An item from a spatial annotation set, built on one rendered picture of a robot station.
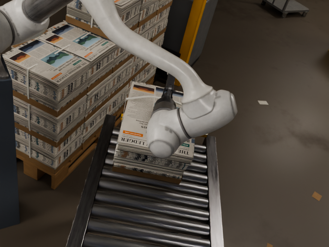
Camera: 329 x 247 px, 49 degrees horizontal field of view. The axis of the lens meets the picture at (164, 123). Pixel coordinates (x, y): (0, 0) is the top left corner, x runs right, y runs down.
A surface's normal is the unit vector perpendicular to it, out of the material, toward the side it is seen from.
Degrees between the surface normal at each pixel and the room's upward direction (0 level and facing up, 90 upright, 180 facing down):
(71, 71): 1
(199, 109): 69
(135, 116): 12
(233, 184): 0
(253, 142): 0
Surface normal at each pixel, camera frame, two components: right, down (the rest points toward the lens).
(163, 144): -0.04, 0.45
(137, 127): 0.21, -0.59
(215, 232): 0.21, -0.75
